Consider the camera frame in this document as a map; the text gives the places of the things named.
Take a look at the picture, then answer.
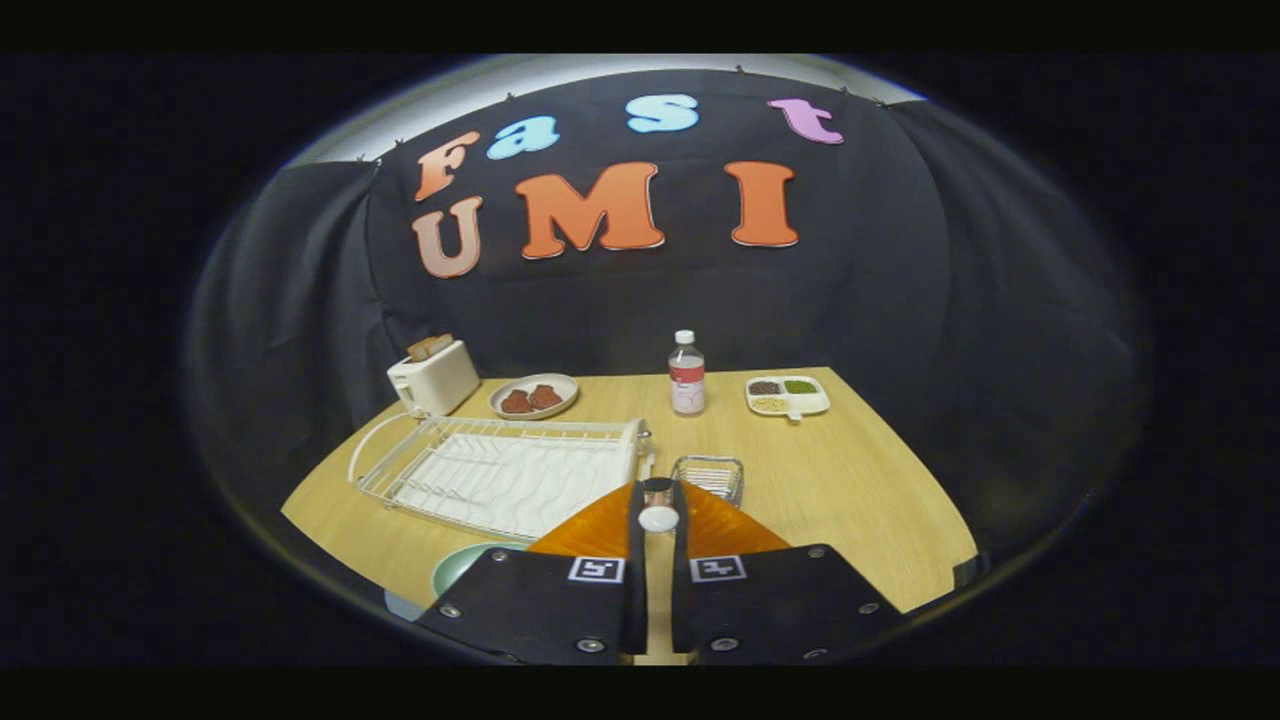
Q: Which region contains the white toaster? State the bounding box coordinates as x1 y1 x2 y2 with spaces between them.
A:
387 338 482 419

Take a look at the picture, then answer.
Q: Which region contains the white wire dish rack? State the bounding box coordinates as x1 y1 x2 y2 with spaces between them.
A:
347 413 656 543

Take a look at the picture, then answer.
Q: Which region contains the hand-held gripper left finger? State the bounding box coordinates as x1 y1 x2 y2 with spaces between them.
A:
415 480 649 666

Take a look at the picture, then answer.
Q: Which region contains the white oval plate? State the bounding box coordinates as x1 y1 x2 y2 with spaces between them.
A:
488 373 581 421

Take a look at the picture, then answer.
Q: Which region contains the light green plate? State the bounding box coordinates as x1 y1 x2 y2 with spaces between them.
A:
430 542 531 601

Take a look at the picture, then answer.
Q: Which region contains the spoon with red patterned handle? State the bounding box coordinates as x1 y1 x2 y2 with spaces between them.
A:
638 478 681 533

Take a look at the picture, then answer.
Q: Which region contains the clear plastic bottle red label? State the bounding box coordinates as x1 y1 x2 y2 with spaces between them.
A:
668 330 707 417

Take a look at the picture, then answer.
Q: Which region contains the metal wire basket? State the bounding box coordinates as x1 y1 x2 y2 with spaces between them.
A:
670 455 746 508

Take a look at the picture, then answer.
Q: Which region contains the white divided tray with beans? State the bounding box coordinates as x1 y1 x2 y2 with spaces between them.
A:
745 375 832 421

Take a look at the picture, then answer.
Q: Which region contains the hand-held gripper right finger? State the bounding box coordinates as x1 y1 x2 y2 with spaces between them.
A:
672 480 906 666

